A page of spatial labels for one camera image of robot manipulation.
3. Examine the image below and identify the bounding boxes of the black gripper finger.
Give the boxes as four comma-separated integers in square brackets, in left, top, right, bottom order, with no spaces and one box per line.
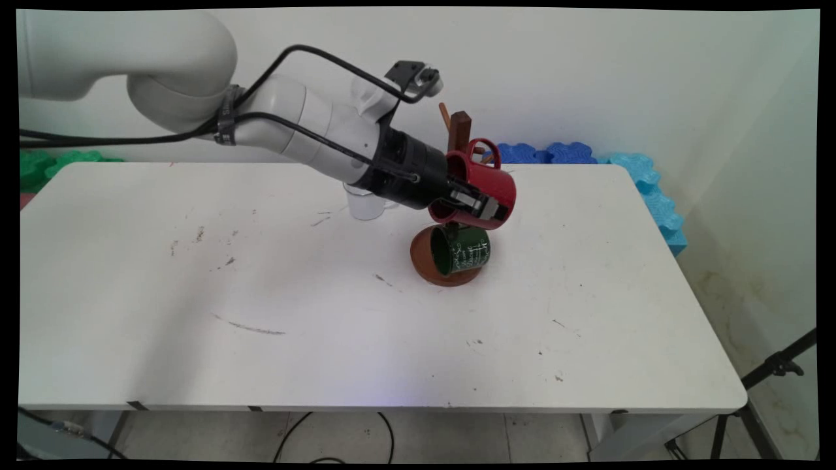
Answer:
[449,185,510,223]

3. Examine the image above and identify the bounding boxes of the red enamel mug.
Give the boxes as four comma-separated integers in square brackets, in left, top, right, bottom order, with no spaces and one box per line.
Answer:
[427,138,517,231]

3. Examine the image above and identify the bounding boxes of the green enamel mug with print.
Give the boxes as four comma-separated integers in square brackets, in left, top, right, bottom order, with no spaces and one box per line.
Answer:
[428,222,492,276]

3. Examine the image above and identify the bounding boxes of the black cable strap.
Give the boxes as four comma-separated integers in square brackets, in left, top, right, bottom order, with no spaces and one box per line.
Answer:
[214,84,248,146]

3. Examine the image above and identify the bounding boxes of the dark blue foam mat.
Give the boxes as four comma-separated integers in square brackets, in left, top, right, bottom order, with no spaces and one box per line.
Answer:
[495,144,547,165]
[546,142,598,165]

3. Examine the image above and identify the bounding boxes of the floor cable with connector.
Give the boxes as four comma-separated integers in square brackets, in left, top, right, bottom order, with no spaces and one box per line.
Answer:
[18,406,129,460]

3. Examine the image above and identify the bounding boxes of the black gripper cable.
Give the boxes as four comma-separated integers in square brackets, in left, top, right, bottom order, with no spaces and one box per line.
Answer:
[232,112,422,183]

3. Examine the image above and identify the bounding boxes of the green foam mat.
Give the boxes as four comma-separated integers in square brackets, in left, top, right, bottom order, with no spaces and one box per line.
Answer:
[55,151,125,165]
[20,149,59,194]

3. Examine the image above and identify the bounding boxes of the brown wooden mug tree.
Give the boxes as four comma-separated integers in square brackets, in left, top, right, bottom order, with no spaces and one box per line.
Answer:
[410,102,495,288]

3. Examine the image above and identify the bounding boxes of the black tripod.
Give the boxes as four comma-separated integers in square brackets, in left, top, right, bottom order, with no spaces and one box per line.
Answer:
[665,326,818,461]

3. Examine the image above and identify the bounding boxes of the grey table leg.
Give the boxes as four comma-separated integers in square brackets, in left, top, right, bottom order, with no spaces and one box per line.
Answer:
[103,410,134,459]

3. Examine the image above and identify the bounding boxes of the white enamel mug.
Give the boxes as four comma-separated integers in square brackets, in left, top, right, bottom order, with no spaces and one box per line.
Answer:
[344,182,400,221]

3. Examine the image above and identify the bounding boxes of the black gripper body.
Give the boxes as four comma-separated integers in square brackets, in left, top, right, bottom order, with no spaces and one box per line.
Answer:
[366,126,467,212]

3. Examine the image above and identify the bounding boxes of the light blue foam mat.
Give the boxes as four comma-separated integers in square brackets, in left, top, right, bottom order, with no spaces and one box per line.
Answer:
[596,153,662,195]
[643,188,688,257]

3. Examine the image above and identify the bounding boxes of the black looped floor cable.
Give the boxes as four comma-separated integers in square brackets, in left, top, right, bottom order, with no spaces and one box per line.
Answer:
[272,411,395,465]

